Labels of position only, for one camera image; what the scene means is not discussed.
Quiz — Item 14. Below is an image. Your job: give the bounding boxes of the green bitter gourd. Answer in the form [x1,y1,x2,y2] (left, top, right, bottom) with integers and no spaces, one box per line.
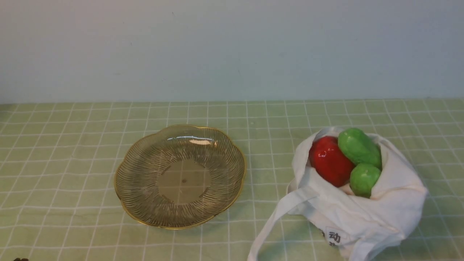
[338,128,382,169]

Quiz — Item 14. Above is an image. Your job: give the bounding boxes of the white cloth bag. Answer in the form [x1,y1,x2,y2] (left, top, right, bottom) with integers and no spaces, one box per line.
[248,126,428,261]

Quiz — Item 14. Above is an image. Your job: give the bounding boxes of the gold-rimmed glass plate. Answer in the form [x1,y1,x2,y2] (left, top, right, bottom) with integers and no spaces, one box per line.
[114,124,247,229]

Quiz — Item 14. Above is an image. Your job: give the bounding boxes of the red bell pepper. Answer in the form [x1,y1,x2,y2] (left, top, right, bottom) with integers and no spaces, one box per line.
[308,136,355,188]

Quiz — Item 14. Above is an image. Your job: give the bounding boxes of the round green vegetable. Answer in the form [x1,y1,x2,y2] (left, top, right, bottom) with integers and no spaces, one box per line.
[349,163,381,198]

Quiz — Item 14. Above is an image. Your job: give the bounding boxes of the green checkered tablecloth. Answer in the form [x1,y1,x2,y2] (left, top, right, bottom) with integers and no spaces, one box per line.
[0,98,464,261]

